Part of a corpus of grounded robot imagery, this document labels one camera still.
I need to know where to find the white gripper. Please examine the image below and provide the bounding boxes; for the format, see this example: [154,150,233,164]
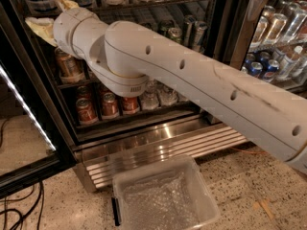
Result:
[24,0,100,60]

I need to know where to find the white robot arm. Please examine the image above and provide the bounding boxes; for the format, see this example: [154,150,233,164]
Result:
[25,0,307,173]

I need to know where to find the gold can front left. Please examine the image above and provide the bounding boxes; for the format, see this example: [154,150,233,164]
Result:
[55,48,84,84]

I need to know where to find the red can front left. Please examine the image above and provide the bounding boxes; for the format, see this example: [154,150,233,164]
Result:
[76,98,98,125]

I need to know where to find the red can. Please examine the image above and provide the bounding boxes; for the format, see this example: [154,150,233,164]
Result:
[102,92,119,119]
[76,98,98,125]
[121,97,139,115]

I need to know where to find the red can front middle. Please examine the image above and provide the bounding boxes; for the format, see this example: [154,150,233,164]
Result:
[102,92,119,119]

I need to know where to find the red can front right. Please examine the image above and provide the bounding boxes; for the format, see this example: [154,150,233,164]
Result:
[121,97,139,115]

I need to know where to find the green can front right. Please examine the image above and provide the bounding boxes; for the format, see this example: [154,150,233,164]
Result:
[167,28,182,44]

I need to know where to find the open glass fridge door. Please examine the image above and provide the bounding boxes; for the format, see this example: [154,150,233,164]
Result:
[0,32,75,198]

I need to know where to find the closed right fridge door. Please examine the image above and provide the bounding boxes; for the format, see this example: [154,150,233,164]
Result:
[206,0,307,125]

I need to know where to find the water bottle left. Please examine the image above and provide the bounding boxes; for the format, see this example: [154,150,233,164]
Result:
[140,80,159,110]

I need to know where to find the water bottle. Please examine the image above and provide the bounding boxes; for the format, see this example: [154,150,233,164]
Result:
[159,85,177,106]
[140,80,159,110]

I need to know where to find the water bottle middle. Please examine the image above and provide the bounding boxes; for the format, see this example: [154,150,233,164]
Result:
[159,85,177,106]

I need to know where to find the clear plastic bin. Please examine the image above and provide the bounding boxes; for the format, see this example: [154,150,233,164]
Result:
[112,155,220,230]

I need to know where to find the black floor cables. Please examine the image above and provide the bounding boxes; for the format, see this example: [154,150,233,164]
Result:
[0,180,46,230]

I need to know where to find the orange cable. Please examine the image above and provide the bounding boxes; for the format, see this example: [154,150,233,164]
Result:
[229,147,268,155]

